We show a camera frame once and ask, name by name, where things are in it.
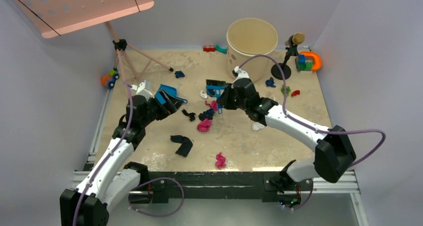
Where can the pink paper scrap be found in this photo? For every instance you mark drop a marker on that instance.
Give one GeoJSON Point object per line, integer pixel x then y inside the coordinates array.
{"type": "Point", "coordinates": [212, 105]}
{"type": "Point", "coordinates": [220, 161]}
{"type": "Point", "coordinates": [205, 125]}

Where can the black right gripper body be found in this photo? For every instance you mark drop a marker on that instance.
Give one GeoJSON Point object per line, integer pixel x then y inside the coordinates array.
{"type": "Point", "coordinates": [235, 103]}

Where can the white paper scrap right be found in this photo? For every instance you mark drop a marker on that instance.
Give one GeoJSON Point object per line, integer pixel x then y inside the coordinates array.
{"type": "Point", "coordinates": [257, 126]}

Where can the black microphone stand gold mic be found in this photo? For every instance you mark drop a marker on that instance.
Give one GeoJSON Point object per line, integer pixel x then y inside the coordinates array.
{"type": "Point", "coordinates": [291, 50]}

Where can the dark blue paper scrap left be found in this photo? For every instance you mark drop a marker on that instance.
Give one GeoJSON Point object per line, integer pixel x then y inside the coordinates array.
{"type": "Point", "coordinates": [179, 74]}

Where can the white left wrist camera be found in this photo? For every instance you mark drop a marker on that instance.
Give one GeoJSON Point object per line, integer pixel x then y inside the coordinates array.
{"type": "Point", "coordinates": [143, 88]}

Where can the pink paper scrap middle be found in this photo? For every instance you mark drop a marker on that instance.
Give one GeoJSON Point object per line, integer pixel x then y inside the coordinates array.
{"type": "Point", "coordinates": [205, 125]}

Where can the red toy block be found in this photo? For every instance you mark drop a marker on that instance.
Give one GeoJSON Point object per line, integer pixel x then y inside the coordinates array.
{"type": "Point", "coordinates": [209, 48]}

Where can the pink paper scrap upper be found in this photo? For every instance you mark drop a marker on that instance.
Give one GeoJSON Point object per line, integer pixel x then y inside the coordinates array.
{"type": "Point", "coordinates": [212, 105]}

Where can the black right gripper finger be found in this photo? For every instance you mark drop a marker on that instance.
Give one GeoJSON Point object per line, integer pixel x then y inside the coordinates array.
{"type": "Point", "coordinates": [224, 100]}
{"type": "Point", "coordinates": [223, 85]}

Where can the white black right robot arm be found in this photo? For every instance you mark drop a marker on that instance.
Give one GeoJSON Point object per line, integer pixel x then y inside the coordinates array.
{"type": "Point", "coordinates": [333, 151]}

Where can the blue hand brush black bristles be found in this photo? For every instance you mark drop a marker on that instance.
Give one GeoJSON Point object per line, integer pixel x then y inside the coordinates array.
{"type": "Point", "coordinates": [215, 88]}

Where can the pink paper scrap front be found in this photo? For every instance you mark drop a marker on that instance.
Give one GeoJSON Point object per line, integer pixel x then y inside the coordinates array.
{"type": "Point", "coordinates": [220, 161]}

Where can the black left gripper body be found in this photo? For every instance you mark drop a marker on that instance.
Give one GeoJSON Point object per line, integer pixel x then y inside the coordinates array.
{"type": "Point", "coordinates": [154, 111]}

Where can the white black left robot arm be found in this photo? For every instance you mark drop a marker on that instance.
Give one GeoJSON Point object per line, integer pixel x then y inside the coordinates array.
{"type": "Point", "coordinates": [91, 201]}

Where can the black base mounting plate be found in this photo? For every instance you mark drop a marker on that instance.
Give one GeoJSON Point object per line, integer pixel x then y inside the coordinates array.
{"type": "Point", "coordinates": [160, 187]}

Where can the cream round bucket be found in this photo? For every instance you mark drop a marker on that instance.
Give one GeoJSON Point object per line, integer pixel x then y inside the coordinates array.
{"type": "Point", "coordinates": [246, 38]}

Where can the teal curved toy piece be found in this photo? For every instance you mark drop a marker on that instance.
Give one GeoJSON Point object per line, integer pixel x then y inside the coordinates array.
{"type": "Point", "coordinates": [220, 49]}

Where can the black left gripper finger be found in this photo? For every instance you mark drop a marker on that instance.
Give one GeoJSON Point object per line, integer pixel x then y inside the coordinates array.
{"type": "Point", "coordinates": [169, 90]}
{"type": "Point", "coordinates": [169, 106]}

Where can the dark blue paper scrap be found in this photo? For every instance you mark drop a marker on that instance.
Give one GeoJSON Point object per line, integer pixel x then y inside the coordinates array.
{"type": "Point", "coordinates": [208, 114]}
{"type": "Point", "coordinates": [270, 82]}
{"type": "Point", "coordinates": [179, 74]}

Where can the orange green toy block set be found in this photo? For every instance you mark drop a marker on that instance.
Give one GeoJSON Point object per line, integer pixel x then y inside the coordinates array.
{"type": "Point", "coordinates": [308, 61]}

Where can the red paper scrap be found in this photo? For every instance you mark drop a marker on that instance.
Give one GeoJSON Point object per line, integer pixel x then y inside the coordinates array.
{"type": "Point", "coordinates": [295, 93]}

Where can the dark blue paper scrap centre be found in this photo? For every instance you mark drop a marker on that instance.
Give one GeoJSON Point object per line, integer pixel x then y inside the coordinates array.
{"type": "Point", "coordinates": [208, 114]}

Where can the small black paper scrap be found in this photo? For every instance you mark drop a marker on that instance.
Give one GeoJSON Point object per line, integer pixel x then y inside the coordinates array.
{"type": "Point", "coordinates": [191, 115]}

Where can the pink music stand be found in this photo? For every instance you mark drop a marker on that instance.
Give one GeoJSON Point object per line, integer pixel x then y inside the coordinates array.
{"type": "Point", "coordinates": [58, 17]}

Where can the white paper scrap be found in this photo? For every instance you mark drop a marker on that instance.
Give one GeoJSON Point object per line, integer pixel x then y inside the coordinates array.
{"type": "Point", "coordinates": [203, 94]}
{"type": "Point", "coordinates": [257, 126]}

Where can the green paper scrap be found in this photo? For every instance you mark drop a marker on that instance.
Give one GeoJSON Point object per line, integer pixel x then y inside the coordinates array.
{"type": "Point", "coordinates": [285, 90]}

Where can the orange blue toy car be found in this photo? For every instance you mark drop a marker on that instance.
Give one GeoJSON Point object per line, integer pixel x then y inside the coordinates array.
{"type": "Point", "coordinates": [109, 80]}

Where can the white paper scrap centre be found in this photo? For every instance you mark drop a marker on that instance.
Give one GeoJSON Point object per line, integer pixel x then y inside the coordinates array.
{"type": "Point", "coordinates": [203, 94]}

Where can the dark blue paper scrap right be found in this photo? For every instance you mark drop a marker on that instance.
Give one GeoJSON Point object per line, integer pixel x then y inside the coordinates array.
{"type": "Point", "coordinates": [270, 82]}

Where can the large black paper scrap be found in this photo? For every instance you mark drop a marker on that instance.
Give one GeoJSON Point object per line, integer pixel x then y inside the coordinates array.
{"type": "Point", "coordinates": [185, 144]}

